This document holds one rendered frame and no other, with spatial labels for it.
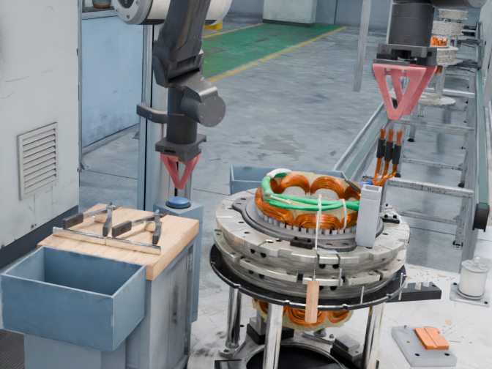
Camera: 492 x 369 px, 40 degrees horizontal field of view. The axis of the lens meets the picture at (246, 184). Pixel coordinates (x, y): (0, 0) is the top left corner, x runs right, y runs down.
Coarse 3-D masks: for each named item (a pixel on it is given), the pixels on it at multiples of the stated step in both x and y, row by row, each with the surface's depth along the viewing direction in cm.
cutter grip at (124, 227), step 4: (128, 220) 106; (120, 224) 105; (124, 224) 105; (128, 224) 106; (112, 228) 104; (116, 228) 104; (120, 228) 104; (124, 228) 105; (128, 228) 106; (112, 232) 104; (116, 232) 104; (120, 232) 105; (124, 232) 106; (116, 236) 104
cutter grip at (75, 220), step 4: (80, 212) 108; (72, 216) 107; (76, 216) 107; (80, 216) 108; (64, 220) 105; (68, 220) 105; (72, 220) 106; (76, 220) 107; (80, 220) 108; (64, 224) 105; (68, 224) 106; (72, 224) 106; (76, 224) 107; (64, 228) 105
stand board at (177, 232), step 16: (96, 208) 119; (128, 208) 120; (80, 224) 111; (96, 224) 112; (112, 224) 112; (144, 224) 113; (176, 224) 114; (192, 224) 115; (48, 240) 105; (64, 240) 105; (144, 240) 107; (160, 240) 108; (176, 240) 108; (112, 256) 101; (128, 256) 101; (144, 256) 102; (160, 256) 102
